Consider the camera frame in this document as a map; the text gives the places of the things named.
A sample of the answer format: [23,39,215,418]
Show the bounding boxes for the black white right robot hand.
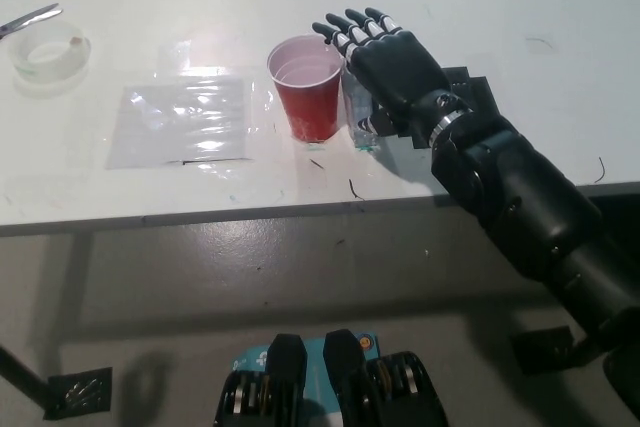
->
[311,6,472,141]

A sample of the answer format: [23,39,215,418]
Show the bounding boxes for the clear pump soap bottle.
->
[341,68,382,151]

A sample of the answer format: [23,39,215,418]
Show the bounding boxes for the black teal robot torso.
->
[213,328,449,427]

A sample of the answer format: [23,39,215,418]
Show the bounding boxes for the black tape square patch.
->
[377,65,503,151]

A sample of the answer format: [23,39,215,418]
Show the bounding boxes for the red plastic cup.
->
[266,34,348,144]

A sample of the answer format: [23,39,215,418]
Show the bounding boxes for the clear plastic sheet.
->
[104,77,254,171]

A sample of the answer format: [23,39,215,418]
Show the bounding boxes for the black floor tape patch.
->
[510,325,582,376]
[43,367,114,421]

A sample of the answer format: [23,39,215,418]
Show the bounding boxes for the clear tape roll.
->
[10,21,94,86]

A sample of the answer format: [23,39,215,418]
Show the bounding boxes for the silver scissors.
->
[0,2,64,41]

